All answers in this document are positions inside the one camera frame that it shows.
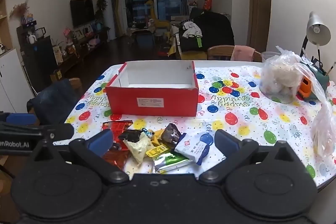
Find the brown wooden door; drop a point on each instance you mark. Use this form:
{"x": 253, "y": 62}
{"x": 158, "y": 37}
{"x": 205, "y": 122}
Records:
{"x": 260, "y": 8}

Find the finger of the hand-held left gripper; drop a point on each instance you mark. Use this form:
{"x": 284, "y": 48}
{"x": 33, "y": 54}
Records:
{"x": 39, "y": 130}
{"x": 22, "y": 119}

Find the small yellow snack packet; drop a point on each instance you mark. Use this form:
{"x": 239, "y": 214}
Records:
{"x": 156, "y": 151}

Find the blue candy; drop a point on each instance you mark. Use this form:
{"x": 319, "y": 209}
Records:
{"x": 145, "y": 131}

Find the black kettle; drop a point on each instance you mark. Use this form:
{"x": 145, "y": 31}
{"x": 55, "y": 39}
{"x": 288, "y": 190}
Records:
{"x": 40, "y": 33}

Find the red cardboard box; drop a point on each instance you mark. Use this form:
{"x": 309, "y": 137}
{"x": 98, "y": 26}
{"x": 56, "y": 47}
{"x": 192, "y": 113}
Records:
{"x": 152, "y": 102}

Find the black cabinet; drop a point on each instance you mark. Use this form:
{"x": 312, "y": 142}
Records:
{"x": 39, "y": 58}

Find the white and blue snack packet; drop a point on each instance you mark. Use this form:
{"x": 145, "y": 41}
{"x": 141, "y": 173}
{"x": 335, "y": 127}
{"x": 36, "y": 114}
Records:
{"x": 191, "y": 148}

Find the orange bag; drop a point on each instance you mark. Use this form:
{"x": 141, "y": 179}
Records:
{"x": 207, "y": 2}

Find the cream snack packet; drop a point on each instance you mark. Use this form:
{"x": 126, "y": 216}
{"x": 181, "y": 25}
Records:
{"x": 139, "y": 148}

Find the green pen holder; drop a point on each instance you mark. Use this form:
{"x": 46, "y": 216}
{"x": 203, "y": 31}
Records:
{"x": 321, "y": 82}

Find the dark television stand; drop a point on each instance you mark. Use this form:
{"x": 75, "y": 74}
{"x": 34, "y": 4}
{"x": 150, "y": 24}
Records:
{"x": 84, "y": 48}

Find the green and silver snack packet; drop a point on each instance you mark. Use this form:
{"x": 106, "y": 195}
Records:
{"x": 168, "y": 164}

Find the black jacket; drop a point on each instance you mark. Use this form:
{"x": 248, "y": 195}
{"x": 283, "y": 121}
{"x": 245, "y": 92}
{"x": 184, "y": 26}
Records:
{"x": 215, "y": 27}

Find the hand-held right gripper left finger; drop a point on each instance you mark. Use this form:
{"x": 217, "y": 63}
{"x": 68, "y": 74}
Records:
{"x": 101, "y": 142}

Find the black snack packet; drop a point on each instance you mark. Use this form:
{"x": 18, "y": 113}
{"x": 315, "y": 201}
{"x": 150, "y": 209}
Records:
{"x": 131, "y": 136}

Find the balloon print tablecloth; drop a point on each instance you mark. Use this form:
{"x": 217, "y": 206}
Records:
{"x": 236, "y": 113}

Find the brown paper bag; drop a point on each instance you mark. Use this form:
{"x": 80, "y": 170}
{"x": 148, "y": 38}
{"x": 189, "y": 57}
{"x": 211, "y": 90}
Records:
{"x": 57, "y": 54}

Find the clear plastic bag of buns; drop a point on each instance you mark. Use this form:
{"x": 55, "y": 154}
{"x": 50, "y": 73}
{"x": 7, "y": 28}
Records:
{"x": 279, "y": 77}

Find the pink cloth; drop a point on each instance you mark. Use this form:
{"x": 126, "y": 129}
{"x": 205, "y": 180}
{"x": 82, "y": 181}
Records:
{"x": 242, "y": 53}

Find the crumpled clear plastic bag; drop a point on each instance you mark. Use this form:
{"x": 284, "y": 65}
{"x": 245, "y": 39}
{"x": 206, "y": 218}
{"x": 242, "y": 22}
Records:
{"x": 324, "y": 129}

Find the orange plastic object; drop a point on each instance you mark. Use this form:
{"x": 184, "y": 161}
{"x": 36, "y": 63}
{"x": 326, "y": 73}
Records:
{"x": 304, "y": 87}

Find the dried flower bouquet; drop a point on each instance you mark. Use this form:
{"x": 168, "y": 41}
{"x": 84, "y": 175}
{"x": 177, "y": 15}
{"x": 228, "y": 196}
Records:
{"x": 19, "y": 7}

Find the dark chocolate snack packet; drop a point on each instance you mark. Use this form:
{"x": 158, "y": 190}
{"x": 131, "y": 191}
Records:
{"x": 170, "y": 134}

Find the white garment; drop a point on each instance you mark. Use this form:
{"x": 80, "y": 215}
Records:
{"x": 191, "y": 28}

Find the yellow giraffe toy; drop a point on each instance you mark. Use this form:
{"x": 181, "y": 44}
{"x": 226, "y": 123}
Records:
{"x": 153, "y": 14}

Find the grey desk lamp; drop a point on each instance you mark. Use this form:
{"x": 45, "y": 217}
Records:
{"x": 317, "y": 29}

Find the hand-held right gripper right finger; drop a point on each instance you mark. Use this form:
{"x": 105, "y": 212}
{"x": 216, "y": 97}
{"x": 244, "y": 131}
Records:
{"x": 226, "y": 142}

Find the white cabinet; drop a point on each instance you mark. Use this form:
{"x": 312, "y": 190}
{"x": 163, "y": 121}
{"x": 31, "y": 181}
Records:
{"x": 13, "y": 77}

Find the flat screen television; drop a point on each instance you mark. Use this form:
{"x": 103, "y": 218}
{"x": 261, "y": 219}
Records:
{"x": 82, "y": 12}

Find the white kettle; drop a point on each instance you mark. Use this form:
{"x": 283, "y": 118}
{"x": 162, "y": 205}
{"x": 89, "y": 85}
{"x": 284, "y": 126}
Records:
{"x": 32, "y": 39}

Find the red foil snack packet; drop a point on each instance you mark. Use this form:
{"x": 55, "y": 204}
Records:
{"x": 116, "y": 125}

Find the wooden chair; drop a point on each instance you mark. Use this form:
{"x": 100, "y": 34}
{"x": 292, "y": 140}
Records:
{"x": 76, "y": 85}
{"x": 219, "y": 53}

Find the white tower air conditioner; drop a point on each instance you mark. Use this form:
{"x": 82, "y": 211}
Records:
{"x": 108, "y": 14}

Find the wooden shelf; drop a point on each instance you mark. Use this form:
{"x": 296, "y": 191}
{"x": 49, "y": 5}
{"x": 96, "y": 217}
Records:
{"x": 6, "y": 3}

